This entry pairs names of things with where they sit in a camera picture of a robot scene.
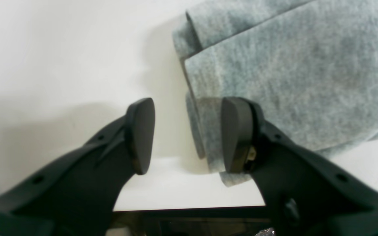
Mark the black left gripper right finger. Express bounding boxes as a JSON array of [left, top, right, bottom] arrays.
[[221, 97, 378, 236]]

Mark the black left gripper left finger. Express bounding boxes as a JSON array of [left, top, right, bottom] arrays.
[[0, 98, 156, 236]]

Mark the grey T-shirt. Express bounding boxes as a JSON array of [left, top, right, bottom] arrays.
[[172, 0, 378, 187]]

